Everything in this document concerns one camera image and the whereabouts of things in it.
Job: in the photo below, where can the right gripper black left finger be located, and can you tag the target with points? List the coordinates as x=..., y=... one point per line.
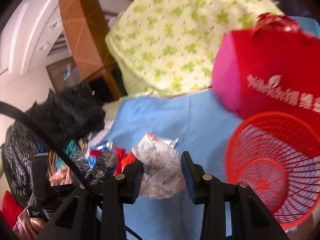
x=121, y=189

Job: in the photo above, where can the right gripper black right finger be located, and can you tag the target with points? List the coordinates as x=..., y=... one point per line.
x=205, y=189

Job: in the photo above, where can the red cloth scrap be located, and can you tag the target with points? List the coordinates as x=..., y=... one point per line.
x=124, y=159

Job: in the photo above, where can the white paper wrapper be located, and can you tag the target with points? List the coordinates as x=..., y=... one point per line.
x=163, y=176

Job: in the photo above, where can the red white cardboard box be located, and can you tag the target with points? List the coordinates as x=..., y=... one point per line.
x=150, y=137

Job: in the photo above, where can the pink sleeve left forearm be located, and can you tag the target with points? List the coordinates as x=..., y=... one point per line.
x=23, y=229

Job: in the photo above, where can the black plastic bag trash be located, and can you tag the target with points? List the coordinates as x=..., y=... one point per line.
x=104, y=167

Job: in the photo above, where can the person's left hand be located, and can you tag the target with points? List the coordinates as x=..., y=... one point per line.
x=38, y=224

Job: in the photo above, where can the red plastic mesh basket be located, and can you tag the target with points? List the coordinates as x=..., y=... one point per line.
x=277, y=155

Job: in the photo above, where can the black clothes pile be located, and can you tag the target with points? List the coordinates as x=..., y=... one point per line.
x=70, y=114

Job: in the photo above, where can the red gift bag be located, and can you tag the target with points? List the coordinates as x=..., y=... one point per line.
x=273, y=66

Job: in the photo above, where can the green clover patterned quilt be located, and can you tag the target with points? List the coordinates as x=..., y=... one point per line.
x=169, y=47

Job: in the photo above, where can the wooden headboard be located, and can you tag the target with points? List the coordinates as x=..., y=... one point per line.
x=85, y=30

